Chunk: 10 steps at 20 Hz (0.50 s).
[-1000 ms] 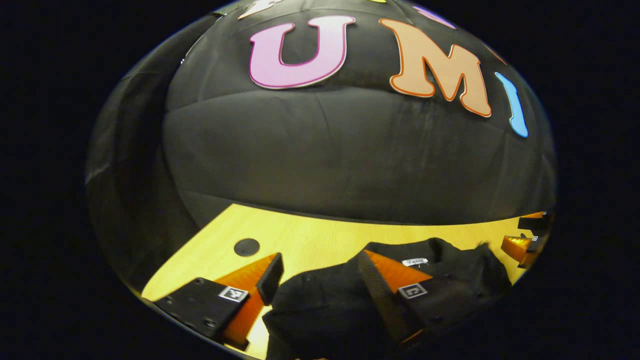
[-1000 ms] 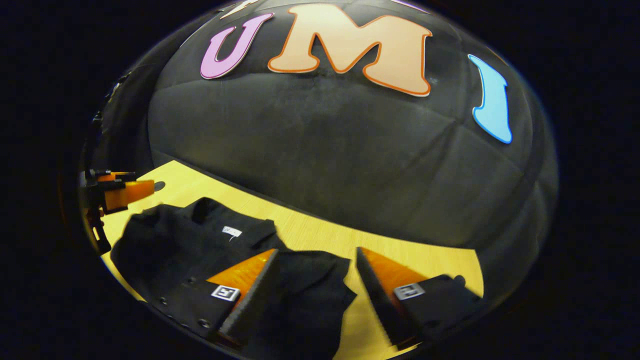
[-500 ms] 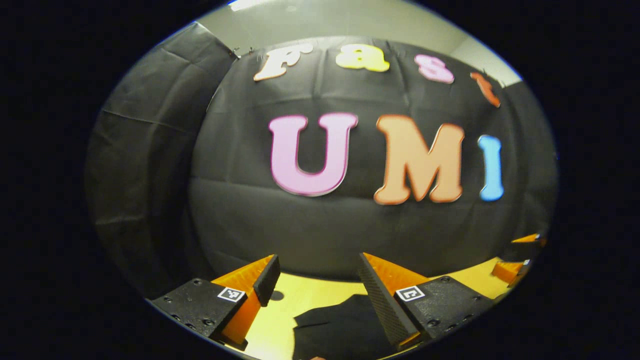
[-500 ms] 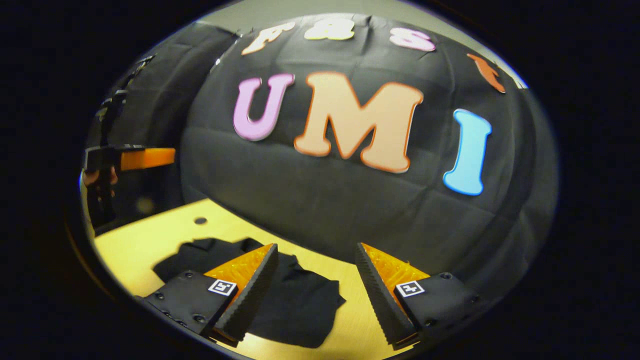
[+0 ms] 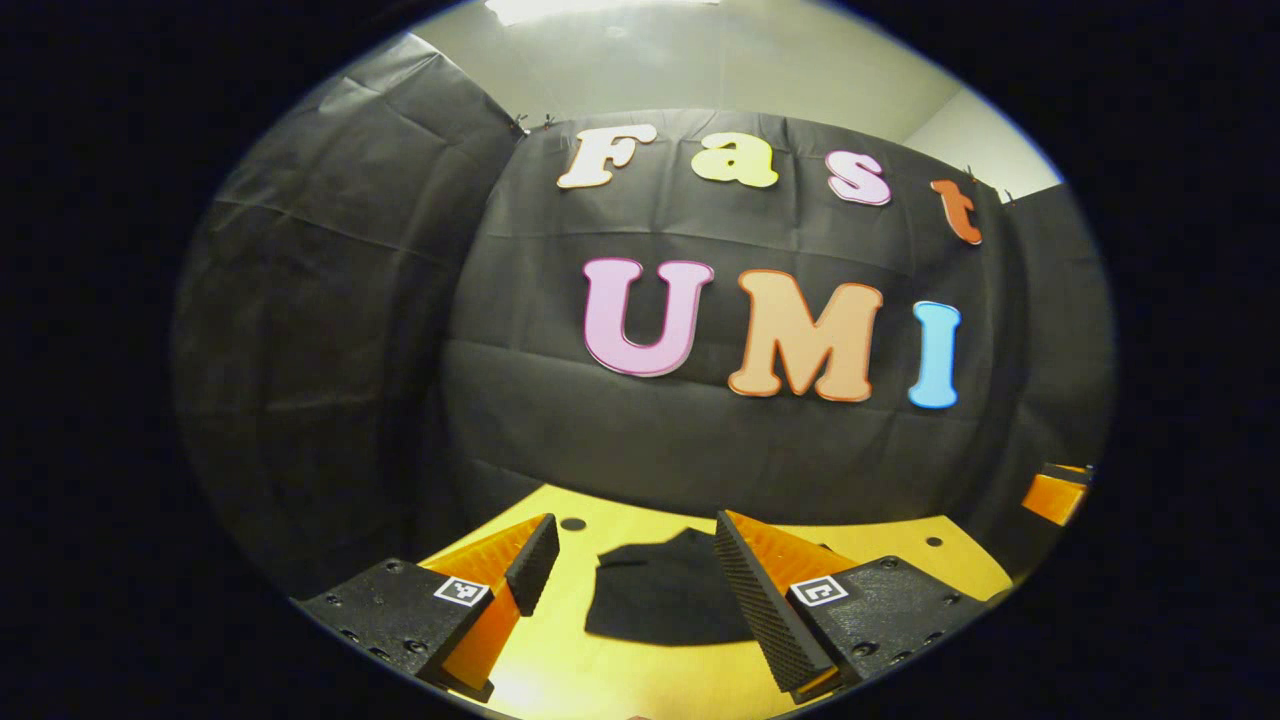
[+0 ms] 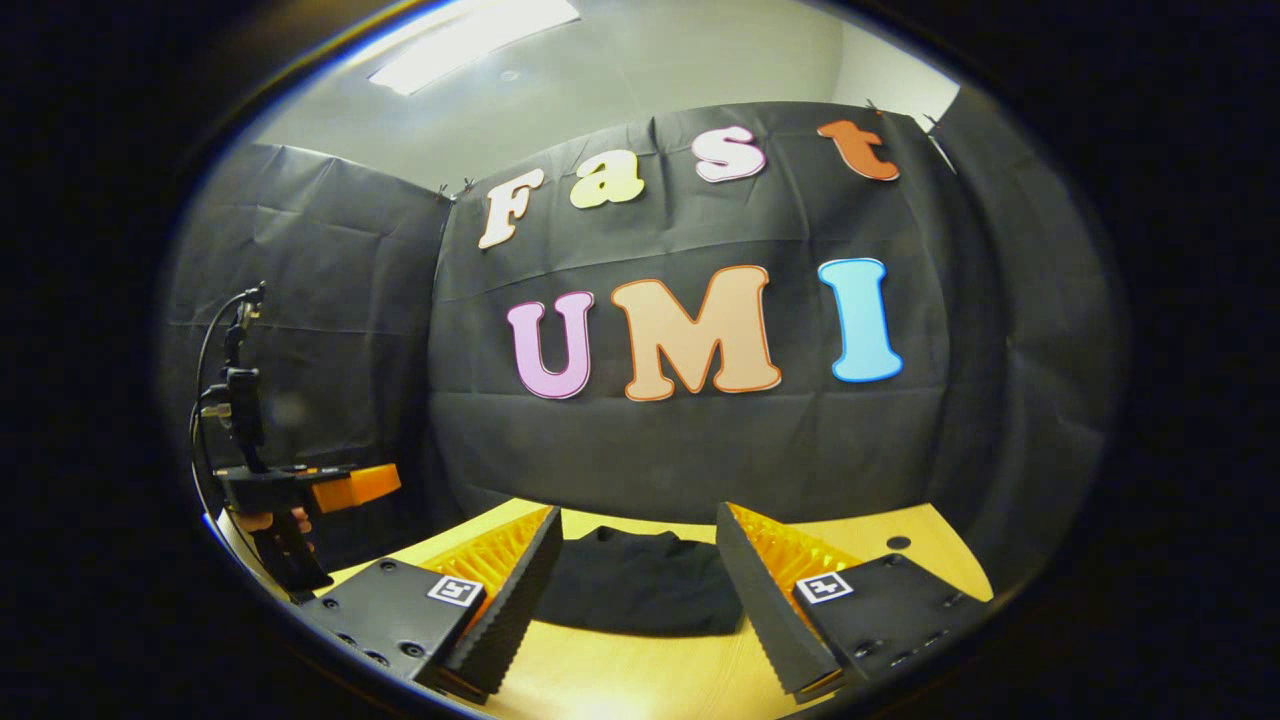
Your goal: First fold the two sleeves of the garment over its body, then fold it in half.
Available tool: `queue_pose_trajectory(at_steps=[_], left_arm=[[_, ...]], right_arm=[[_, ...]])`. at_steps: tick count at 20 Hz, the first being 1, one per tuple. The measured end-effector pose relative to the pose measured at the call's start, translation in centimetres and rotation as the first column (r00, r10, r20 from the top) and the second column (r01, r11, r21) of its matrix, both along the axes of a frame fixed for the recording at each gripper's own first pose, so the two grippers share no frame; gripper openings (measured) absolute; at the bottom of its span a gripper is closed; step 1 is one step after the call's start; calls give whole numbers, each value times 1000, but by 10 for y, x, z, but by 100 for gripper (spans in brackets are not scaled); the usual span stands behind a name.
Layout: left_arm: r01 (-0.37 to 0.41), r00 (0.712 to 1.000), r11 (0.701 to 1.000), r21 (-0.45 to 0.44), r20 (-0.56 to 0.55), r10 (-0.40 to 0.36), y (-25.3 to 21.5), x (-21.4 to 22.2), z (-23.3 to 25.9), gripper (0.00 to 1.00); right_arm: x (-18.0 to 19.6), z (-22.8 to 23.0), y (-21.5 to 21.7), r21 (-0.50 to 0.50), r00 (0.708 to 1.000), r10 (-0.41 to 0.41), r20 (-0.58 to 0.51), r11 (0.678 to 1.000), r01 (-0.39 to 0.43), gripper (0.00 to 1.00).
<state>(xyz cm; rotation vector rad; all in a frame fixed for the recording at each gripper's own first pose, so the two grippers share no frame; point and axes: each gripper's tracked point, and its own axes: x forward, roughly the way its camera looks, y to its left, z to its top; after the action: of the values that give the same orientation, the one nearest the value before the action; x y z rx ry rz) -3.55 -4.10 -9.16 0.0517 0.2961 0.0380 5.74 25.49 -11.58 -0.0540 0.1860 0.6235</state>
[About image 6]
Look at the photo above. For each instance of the black garment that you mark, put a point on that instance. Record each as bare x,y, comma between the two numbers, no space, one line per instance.
640,590

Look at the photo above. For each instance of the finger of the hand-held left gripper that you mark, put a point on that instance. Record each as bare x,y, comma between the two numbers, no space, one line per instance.
355,487

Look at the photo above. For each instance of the black backdrop cloth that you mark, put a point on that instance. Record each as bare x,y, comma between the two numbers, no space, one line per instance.
800,450

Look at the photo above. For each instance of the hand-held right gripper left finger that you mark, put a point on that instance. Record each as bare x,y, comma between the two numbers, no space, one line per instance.
510,610

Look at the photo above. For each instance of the ceiling light panel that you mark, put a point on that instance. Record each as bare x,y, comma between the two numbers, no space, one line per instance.
470,40

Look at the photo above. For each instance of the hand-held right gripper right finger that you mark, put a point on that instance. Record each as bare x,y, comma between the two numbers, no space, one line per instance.
765,610

